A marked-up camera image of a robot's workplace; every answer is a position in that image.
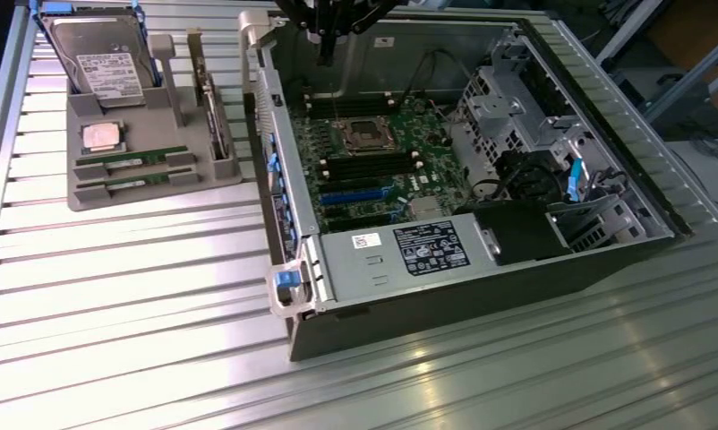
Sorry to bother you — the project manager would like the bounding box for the green RAM stick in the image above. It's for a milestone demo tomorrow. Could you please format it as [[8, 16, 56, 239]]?
[[74, 149, 185, 166], [74, 172, 184, 193]]

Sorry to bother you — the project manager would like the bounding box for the green motherboard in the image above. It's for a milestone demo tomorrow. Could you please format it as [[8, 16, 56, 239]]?
[[289, 84, 473, 235]]

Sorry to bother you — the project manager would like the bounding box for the silver metal disk bay cage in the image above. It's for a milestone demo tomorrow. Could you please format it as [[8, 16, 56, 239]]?
[[449, 33, 581, 156]]

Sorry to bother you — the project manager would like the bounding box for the black expansion slot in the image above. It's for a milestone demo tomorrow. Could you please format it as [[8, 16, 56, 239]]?
[[320, 177, 389, 194], [324, 210, 396, 227]]

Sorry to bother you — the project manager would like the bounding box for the blue expansion slot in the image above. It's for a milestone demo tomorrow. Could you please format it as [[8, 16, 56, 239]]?
[[320, 186, 391, 207]]

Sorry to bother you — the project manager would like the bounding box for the silver chipset heatsink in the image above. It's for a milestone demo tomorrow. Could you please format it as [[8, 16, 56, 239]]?
[[409, 196, 444, 221]]

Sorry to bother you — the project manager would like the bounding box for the CPU chip with metal lid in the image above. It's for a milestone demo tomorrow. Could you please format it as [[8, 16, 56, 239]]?
[[80, 122, 125, 152]]

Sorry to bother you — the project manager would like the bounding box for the grey parts rack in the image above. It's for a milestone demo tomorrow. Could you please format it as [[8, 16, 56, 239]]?
[[64, 35, 245, 212]]

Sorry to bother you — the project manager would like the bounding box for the grey power supply with label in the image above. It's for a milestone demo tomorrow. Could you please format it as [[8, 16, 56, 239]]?
[[316, 211, 504, 302]]

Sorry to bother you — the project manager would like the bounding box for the blue plastic lever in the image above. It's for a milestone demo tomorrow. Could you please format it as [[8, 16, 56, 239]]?
[[564, 156, 587, 203]]

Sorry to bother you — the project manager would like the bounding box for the black plastic shroud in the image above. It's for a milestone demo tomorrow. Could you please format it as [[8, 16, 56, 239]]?
[[472, 198, 569, 267]]

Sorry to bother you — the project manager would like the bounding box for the blue case latch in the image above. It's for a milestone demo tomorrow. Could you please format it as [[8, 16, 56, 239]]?
[[270, 270, 301, 291]]

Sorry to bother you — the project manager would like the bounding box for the wooden desk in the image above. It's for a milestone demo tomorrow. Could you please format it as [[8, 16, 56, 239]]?
[[623, 0, 718, 73]]

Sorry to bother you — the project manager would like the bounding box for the black and silver PC case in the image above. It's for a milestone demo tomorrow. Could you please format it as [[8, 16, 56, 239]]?
[[237, 8, 695, 362]]

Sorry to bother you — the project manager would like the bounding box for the grey case release handle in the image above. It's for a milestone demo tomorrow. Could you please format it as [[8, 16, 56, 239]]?
[[237, 10, 286, 51]]

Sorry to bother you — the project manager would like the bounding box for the thin black wire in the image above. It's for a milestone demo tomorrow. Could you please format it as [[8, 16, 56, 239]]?
[[400, 47, 473, 105]]

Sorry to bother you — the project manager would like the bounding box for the CPU socket with metal frame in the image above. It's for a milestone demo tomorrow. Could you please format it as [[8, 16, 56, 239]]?
[[331, 116, 391, 157]]

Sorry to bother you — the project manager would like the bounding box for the graphics card with metal bracket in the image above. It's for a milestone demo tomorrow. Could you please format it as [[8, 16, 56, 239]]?
[[186, 26, 233, 161]]

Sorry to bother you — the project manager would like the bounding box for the hard disk with blue bracket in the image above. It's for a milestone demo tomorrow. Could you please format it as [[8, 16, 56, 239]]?
[[28, 0, 160, 109]]

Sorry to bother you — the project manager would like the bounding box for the black wire bundle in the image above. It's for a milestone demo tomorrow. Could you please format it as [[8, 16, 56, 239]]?
[[472, 150, 573, 202]]

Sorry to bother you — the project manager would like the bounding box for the aluminium frame with glass panel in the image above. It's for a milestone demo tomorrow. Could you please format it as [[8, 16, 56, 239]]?
[[593, 0, 718, 141]]

